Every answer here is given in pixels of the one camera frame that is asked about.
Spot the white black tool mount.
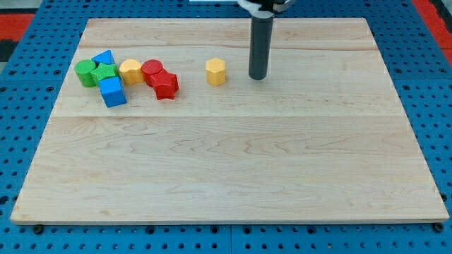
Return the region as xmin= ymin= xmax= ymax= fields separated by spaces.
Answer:
xmin=237 ymin=0 xmax=295 ymax=15

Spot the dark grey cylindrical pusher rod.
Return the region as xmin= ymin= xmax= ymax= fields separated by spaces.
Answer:
xmin=249 ymin=11 xmax=273 ymax=80

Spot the yellow hexagon block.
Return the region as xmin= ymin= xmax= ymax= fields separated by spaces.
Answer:
xmin=206 ymin=58 xmax=226 ymax=86

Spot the red star block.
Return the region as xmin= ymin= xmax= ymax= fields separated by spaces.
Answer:
xmin=151 ymin=72 xmax=179 ymax=100

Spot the red cylinder block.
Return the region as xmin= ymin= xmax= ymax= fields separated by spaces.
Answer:
xmin=141 ymin=59 xmax=164 ymax=87

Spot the light wooden board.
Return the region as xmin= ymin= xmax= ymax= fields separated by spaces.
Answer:
xmin=11 ymin=18 xmax=449 ymax=225

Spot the yellow heart block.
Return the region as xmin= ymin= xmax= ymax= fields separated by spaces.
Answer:
xmin=119 ymin=59 xmax=144 ymax=85

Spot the blue triangle block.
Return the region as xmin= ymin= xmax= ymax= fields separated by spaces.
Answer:
xmin=92 ymin=49 xmax=115 ymax=66

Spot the blue cube block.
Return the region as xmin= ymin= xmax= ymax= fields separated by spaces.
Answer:
xmin=99 ymin=76 xmax=126 ymax=108

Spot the green star block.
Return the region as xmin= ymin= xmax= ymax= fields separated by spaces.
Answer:
xmin=90 ymin=63 xmax=119 ymax=85

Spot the green cylinder block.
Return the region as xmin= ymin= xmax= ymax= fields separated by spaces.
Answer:
xmin=74 ymin=59 xmax=96 ymax=87

